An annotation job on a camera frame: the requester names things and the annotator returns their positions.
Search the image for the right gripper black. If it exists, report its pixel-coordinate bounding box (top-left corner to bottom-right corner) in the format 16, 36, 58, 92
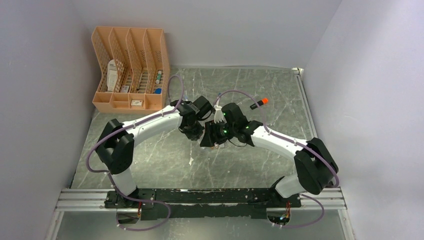
200, 118, 237, 147

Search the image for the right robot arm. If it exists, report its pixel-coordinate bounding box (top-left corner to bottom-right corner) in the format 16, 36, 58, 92
200, 103, 338, 207

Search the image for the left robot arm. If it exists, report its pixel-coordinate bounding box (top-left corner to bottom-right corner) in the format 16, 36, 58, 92
94, 96, 215, 208

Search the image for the black orange highlighter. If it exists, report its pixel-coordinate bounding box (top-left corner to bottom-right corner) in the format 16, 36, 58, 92
249, 98, 269, 110

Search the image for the green white tube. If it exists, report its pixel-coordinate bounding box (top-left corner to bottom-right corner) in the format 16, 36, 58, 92
155, 70, 163, 85

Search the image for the small box in tray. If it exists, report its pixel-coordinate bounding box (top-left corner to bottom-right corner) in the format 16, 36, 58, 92
130, 99, 143, 108

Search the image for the orange file organizer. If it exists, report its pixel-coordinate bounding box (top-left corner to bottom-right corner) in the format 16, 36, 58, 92
91, 26, 171, 114

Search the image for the white packet in organizer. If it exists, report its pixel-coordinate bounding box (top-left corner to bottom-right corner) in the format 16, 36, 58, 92
106, 59, 118, 92

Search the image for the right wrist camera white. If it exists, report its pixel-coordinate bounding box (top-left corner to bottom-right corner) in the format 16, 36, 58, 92
213, 105, 225, 123

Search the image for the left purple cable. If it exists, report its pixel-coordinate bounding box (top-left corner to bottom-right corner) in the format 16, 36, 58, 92
85, 74, 186, 203

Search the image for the black base frame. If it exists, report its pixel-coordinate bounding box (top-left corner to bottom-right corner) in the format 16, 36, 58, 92
104, 188, 301, 220

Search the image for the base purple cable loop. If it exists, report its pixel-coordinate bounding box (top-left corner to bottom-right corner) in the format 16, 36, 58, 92
115, 198, 172, 232

